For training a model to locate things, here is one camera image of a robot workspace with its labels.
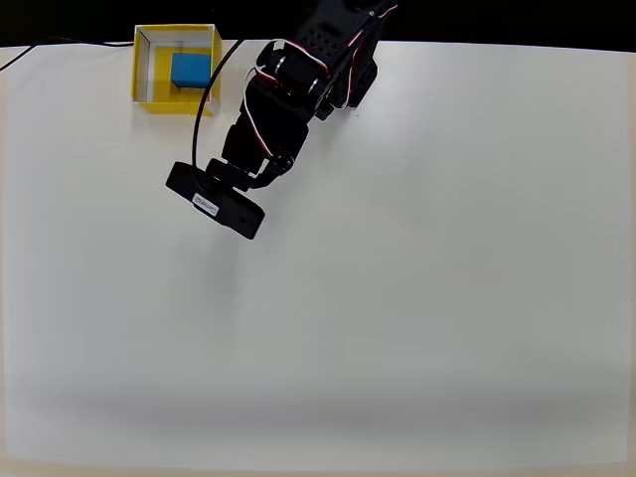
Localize striped elbow servo wire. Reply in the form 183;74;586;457
345;3;399;108

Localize black camera cable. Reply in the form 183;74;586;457
192;38;245;176

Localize black webcam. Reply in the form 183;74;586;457
165;161;266;241

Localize yellow open box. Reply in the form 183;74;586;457
130;23;223;119

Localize thin black cable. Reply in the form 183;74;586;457
0;35;136;72

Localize blue cube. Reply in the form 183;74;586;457
170;52;213;91

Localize striped wrist servo wire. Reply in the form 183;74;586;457
241;39;330;178

